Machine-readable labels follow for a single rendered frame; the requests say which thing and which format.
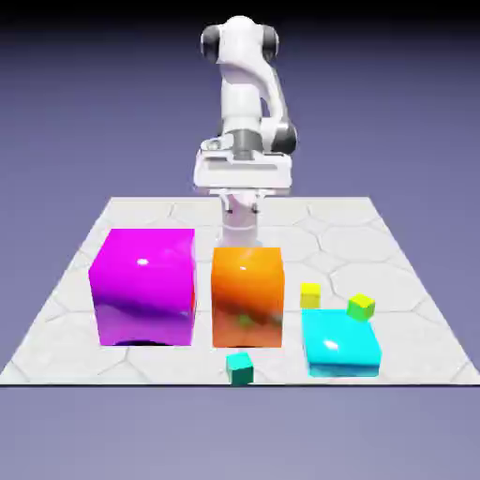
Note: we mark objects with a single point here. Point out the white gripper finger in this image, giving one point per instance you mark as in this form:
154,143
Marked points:
255,204
228,204

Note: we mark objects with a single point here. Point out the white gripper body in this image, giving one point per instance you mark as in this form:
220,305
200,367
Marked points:
243,176

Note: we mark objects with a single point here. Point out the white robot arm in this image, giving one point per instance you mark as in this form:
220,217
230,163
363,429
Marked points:
240,97

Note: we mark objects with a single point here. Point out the small yellow cube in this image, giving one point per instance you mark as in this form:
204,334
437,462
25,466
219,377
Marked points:
310,295

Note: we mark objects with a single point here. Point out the small lime green cube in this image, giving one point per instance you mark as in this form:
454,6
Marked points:
360,307

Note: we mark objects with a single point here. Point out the small teal cube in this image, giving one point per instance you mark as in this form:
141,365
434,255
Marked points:
240,369

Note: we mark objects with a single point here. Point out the large orange box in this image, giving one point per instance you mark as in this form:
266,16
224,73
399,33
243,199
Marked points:
247,292

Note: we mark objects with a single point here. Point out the large magenta box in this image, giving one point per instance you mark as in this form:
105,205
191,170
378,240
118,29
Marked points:
142,288

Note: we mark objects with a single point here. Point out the large cyan box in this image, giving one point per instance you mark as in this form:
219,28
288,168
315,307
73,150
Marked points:
337,345

